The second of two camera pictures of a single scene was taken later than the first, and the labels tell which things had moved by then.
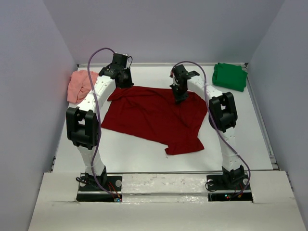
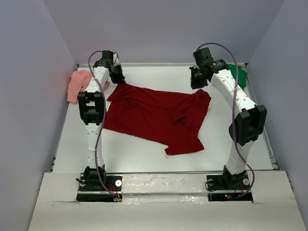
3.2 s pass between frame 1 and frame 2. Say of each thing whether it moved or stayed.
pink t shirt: stayed
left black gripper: moved
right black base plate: stayed
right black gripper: moved
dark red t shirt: stayed
